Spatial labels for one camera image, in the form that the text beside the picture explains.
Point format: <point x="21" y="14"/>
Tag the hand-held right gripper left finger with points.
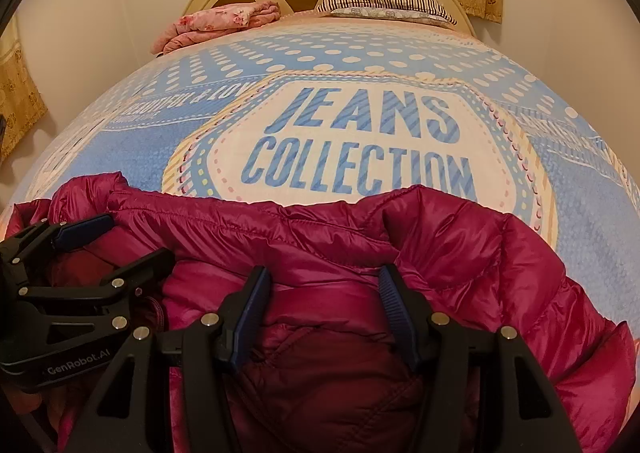
<point x="250" y="318"/>

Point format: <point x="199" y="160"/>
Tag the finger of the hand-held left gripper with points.
<point x="82" y="230"/>
<point x="145" y="263"/>

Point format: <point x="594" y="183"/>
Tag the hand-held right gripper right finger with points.
<point x="397" y="318"/>

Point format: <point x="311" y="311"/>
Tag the magenta puffer jacket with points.
<point x="325" y="243"/>

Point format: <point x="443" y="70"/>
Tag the wide beige floral curtain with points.
<point x="17" y="98"/>

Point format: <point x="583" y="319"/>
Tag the pink and blue printed blanket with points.
<point x="350" y="133"/>

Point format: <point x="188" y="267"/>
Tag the pink folded floral blanket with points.
<point x="220" y="20"/>

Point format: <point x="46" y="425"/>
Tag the peach bed sheet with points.
<point x="310" y="21"/>

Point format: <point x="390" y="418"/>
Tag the striped pillow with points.
<point x="390" y="0"/>

